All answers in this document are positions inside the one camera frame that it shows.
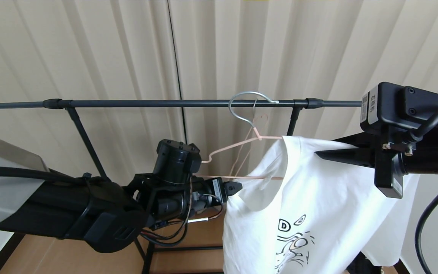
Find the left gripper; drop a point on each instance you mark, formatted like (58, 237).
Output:
(188, 205)

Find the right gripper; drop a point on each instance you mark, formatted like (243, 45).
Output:
(388, 175)

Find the white printed t-shirt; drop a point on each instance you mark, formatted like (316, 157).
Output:
(318, 198)

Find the pink clothes hanger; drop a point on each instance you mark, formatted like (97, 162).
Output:
(257, 177)
(240, 156)

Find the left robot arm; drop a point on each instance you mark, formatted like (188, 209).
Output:
(89, 213)

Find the black clothes rack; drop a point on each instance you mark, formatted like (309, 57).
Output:
(146, 103)

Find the black garment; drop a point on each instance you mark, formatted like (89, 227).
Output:
(363, 264)

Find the beige curtain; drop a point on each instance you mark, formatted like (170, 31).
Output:
(108, 49)

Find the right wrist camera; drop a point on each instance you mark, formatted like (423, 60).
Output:
(405, 106)

